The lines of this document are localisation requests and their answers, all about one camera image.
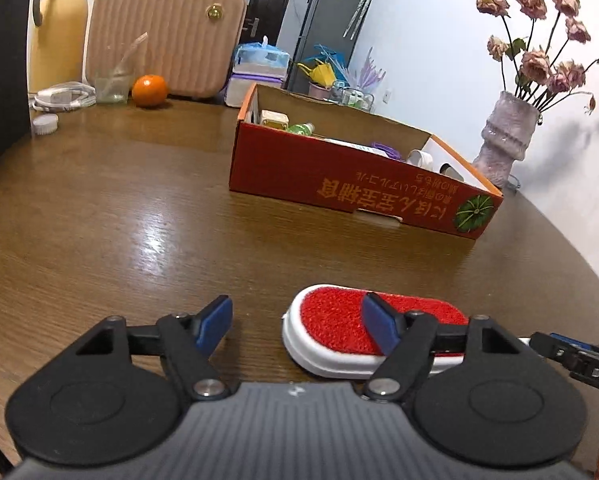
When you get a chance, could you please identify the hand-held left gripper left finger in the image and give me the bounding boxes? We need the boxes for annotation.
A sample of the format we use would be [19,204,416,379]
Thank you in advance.
[74,294,234,402]

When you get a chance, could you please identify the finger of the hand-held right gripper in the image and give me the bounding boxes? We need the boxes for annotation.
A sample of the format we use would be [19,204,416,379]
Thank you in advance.
[529,332,599,367]

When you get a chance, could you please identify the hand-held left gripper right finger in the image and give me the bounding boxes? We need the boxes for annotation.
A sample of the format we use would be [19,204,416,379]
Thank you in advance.
[361,292,523,402]

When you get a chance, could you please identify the red and white lint brush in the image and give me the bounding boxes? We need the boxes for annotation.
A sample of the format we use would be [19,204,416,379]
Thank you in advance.
[281,284,470,380]

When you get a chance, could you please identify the orange cardboard box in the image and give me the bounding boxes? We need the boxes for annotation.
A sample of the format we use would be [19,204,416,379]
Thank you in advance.
[228,82,505,240]

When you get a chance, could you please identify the white flat packet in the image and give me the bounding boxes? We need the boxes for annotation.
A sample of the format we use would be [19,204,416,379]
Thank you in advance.
[324,137,381,154]

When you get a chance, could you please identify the cream square jar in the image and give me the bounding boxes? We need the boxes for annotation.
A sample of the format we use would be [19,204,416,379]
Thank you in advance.
[258,109,290,131]

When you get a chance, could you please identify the pale pink textured vase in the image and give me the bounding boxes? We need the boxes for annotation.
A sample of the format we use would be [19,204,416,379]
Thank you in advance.
[471,90,541,189]

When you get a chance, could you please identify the clear glass jars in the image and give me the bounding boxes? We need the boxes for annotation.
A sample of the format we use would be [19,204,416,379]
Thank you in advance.
[331,84,376,112]

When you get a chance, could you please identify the orange fruit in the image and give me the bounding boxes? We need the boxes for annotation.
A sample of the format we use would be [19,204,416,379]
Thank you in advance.
[131,74,169,109]

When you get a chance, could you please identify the clear glass with straw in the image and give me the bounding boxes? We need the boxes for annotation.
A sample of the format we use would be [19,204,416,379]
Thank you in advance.
[94,32,148,106]

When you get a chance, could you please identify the white round lid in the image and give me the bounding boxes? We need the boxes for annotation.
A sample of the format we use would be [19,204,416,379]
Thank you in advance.
[32,113,59,135]

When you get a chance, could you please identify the pink ribbed suitcase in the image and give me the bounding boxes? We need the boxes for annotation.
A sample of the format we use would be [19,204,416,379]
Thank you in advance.
[84,0,248,101]

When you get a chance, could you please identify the dried pink flower bouquet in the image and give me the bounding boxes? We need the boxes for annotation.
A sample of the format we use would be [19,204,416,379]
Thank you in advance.
[472,0,599,117]

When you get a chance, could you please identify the grey refrigerator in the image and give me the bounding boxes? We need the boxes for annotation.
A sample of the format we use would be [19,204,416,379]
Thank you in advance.
[284,0,376,94]

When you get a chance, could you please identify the yellow thermos jug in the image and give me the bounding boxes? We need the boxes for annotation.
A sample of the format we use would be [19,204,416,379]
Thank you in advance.
[29,0,89,94]

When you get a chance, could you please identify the black paper bag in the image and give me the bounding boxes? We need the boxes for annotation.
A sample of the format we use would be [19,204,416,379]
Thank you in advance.
[0,0,36,173]

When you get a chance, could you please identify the purple hair tie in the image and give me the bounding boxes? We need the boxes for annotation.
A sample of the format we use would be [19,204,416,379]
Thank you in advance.
[371,140,405,159]

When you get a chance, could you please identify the white charger cable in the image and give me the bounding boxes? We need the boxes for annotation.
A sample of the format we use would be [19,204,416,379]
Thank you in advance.
[31,82,96,113]

